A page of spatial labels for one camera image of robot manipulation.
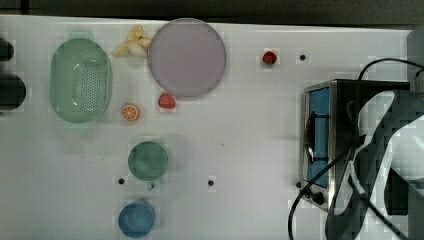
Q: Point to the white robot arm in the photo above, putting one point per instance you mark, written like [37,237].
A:
[388,133]

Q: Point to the round lilac plate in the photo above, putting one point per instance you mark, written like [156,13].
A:
[187,57]

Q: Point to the orange slice toy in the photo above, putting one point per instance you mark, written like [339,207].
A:
[130,112]

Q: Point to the small red strawberry toy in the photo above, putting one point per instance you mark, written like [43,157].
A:
[269,58]

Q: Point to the peeled toy banana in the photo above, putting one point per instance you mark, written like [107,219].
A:
[137,44]

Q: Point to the blue round bowl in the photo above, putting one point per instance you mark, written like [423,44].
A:
[137,219]

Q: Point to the green perforated colander basket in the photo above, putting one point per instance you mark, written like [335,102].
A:
[80,81]

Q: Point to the black round object lower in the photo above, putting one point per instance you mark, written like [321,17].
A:
[12,91]

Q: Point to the black round object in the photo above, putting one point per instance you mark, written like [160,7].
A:
[12,91]
[6,50]

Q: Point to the black round object upper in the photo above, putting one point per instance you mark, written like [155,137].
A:
[6,50]

